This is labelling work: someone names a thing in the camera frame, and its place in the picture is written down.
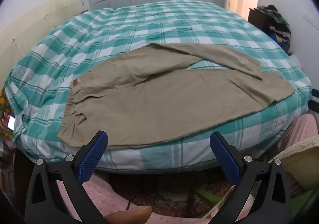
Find yellow floral cloth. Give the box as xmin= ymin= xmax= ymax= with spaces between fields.
xmin=0 ymin=89 xmax=13 ymax=141

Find dark wooden cabinet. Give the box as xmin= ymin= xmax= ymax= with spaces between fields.
xmin=248 ymin=7 xmax=272 ymax=33

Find khaki pants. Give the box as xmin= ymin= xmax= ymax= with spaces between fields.
xmin=57 ymin=43 xmax=302 ymax=147

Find green mat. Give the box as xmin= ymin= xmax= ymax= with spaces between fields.
xmin=196 ymin=187 xmax=315 ymax=216

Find cream fleece garment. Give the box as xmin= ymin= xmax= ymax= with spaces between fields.
xmin=270 ymin=134 xmax=319 ymax=191

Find pile of clothes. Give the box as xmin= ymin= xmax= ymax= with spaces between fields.
xmin=257 ymin=4 xmax=292 ymax=56

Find cream pillow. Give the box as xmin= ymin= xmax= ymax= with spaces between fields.
xmin=0 ymin=0 xmax=86 ymax=85

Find black cable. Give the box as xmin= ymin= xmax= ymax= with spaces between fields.
xmin=125 ymin=190 xmax=140 ymax=211

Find white wall socket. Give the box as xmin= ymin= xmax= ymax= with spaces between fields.
xmin=302 ymin=13 xmax=316 ymax=26

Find patterned floor rug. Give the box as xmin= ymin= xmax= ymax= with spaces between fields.
xmin=107 ymin=168 xmax=251 ymax=217

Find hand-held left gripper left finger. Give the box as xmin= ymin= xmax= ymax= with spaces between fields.
xmin=25 ymin=130 xmax=109 ymax=224

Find phone with lit screen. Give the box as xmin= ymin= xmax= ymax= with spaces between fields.
xmin=1 ymin=112 xmax=16 ymax=131

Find person's left hand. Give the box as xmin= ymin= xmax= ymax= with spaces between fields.
xmin=104 ymin=206 xmax=153 ymax=224

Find person's leg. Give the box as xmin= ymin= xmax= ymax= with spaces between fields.
xmin=276 ymin=113 xmax=319 ymax=196
xmin=56 ymin=174 xmax=211 ymax=224

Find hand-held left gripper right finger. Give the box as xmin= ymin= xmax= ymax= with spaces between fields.
xmin=209 ymin=131 xmax=292 ymax=224

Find person's right leg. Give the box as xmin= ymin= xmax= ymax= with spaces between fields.
xmin=276 ymin=113 xmax=319 ymax=196

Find bed with green checked sheet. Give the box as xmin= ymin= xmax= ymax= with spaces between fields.
xmin=4 ymin=0 xmax=313 ymax=175

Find person's left leg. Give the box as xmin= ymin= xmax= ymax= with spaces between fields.
xmin=56 ymin=174 xmax=211 ymax=224

